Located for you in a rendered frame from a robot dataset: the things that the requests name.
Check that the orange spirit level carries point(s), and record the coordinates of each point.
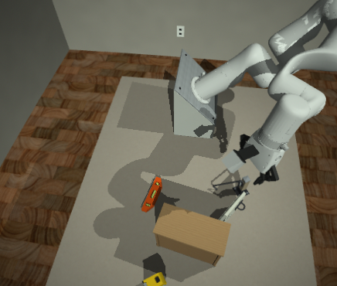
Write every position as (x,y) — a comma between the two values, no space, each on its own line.
(152,195)

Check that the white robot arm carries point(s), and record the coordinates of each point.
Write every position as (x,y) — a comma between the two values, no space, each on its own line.
(297,101)

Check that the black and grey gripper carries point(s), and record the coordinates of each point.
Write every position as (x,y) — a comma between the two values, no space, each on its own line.
(268,158)

